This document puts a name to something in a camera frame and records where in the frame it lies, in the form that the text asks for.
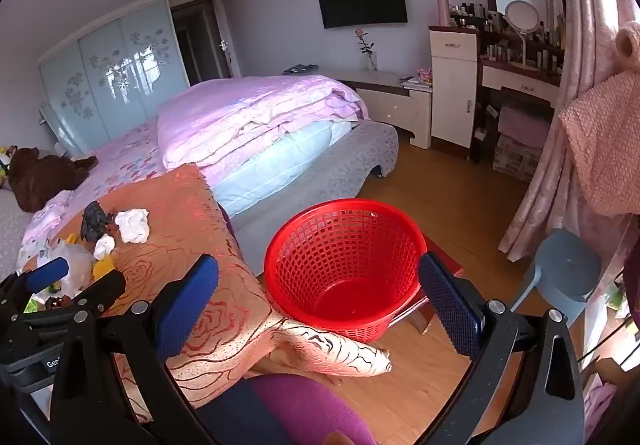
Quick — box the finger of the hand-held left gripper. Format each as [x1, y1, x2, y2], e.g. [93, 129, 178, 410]
[0, 257, 71, 316]
[12, 269, 127, 328]

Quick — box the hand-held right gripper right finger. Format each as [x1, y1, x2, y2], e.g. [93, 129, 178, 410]
[419, 251, 586, 445]

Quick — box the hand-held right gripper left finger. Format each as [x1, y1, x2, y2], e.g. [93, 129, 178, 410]
[50, 252, 236, 445]

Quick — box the white tissue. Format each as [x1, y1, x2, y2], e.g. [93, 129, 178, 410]
[93, 235, 117, 260]
[115, 208, 151, 244]

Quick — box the red plastic mesh basket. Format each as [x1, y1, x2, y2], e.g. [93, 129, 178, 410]
[264, 199, 426, 345]

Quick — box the red floor mat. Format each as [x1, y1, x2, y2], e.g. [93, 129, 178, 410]
[387, 231, 471, 333]

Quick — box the pink printed pillow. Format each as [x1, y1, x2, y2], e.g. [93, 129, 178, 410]
[22, 190, 73, 246]

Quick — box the orange rose-patterned tablecloth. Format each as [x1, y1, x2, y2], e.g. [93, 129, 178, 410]
[30, 164, 392, 426]

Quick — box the brown teddy bear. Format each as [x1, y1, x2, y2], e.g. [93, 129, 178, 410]
[7, 147, 98, 213]

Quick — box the small colourful plush toy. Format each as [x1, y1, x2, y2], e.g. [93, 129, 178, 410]
[0, 145, 16, 190]

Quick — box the blue plastic stool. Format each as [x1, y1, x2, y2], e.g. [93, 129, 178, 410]
[511, 227, 603, 326]

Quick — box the bed with floral sheet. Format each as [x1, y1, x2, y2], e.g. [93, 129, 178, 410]
[0, 117, 401, 278]

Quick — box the folded light blue quilt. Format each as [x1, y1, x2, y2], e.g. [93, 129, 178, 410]
[212, 120, 361, 218]

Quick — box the purple and navy garment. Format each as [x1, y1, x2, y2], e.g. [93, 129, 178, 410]
[192, 372, 378, 445]

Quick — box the pink patterned curtain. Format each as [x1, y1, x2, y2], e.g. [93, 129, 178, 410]
[500, 0, 640, 276]

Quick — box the grey bed cover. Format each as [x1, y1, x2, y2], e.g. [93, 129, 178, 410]
[227, 120, 400, 278]

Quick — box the folded pink duvet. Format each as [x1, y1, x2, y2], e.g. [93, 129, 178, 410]
[156, 74, 371, 188]

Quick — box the padded vanity stool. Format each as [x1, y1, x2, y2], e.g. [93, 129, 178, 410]
[492, 102, 551, 183]

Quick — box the glass sliding-door wardrobe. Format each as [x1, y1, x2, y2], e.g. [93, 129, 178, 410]
[39, 0, 191, 156]

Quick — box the tall white cabinet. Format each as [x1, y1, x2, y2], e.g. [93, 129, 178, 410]
[429, 26, 478, 150]

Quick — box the stack of books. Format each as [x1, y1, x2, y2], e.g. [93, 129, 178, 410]
[400, 67, 433, 90]

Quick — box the pink knit garment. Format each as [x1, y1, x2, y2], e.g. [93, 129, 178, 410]
[559, 22, 640, 218]

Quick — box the dressing table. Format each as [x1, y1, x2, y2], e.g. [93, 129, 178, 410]
[472, 52, 563, 176]

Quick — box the bedroom door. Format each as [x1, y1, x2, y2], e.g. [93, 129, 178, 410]
[170, 0, 241, 88]

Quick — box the pink rose in vase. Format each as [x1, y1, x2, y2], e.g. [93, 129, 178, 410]
[354, 27, 378, 72]

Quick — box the row of cosmetic bottles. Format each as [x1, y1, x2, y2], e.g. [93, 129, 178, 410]
[450, 0, 566, 70]

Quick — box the pink thermos bottle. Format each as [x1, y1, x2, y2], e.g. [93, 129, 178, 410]
[422, 0, 453, 28]

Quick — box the round standing makeup mirror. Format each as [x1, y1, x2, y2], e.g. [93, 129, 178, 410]
[504, 0, 542, 72]

